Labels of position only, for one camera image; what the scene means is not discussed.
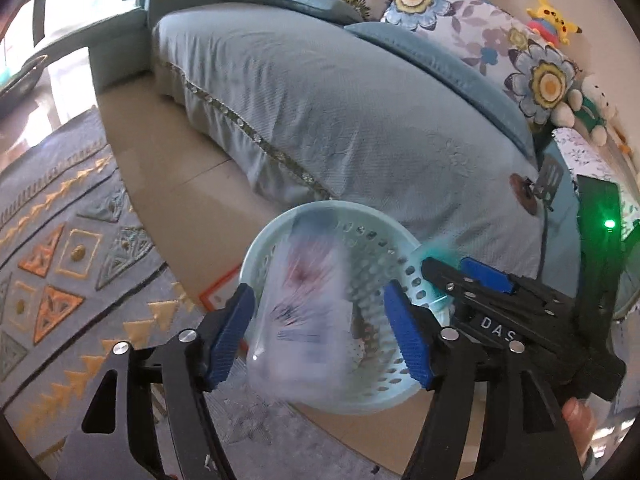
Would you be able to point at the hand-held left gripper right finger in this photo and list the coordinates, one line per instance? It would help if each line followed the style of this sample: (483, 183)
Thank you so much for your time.
(407, 335)

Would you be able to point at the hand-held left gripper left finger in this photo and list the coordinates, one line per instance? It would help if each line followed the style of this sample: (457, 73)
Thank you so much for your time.
(232, 335)

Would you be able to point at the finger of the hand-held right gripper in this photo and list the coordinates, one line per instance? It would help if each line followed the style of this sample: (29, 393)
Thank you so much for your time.
(455, 287)
(487, 275)

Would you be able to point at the clear plastic bag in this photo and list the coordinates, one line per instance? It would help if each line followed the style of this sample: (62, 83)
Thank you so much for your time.
(300, 310)

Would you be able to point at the light teal plastic basket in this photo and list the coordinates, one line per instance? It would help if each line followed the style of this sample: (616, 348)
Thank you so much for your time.
(380, 260)

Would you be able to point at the person's right hand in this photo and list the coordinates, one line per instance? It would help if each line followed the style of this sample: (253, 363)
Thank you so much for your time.
(580, 425)

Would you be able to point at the red bordered white card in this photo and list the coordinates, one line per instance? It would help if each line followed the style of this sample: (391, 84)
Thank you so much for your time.
(220, 292)

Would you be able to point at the brown round disc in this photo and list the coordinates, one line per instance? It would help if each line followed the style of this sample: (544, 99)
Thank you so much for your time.
(520, 195)

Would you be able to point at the grey slotted spatula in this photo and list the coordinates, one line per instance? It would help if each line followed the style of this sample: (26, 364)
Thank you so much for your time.
(548, 177)

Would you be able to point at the white small-floral cushion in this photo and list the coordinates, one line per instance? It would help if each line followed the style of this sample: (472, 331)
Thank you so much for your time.
(587, 160)

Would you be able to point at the patterned grey rug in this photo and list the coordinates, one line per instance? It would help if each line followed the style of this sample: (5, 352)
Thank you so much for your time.
(75, 260)

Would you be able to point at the white plush bear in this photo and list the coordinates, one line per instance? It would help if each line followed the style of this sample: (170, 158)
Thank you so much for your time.
(587, 110)

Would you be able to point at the blue-grey sofa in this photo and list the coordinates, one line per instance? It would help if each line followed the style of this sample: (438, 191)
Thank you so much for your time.
(325, 125)

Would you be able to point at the yellow plush toy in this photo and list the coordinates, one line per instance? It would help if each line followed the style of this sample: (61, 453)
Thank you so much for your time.
(550, 12)

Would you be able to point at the black oval dish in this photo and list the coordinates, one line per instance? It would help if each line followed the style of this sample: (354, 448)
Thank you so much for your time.
(22, 80)

